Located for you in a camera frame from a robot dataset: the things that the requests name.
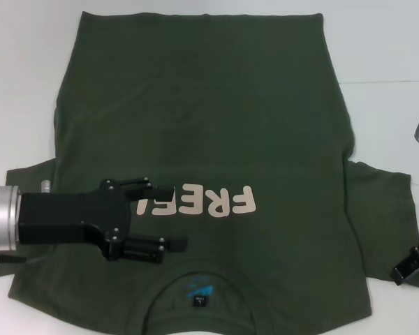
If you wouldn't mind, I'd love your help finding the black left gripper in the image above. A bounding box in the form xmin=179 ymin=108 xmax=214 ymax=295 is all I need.
xmin=16 ymin=177 xmax=189 ymax=265

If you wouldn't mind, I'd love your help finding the dark green printed t-shirt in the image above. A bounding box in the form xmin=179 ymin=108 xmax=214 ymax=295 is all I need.
xmin=0 ymin=10 xmax=419 ymax=335

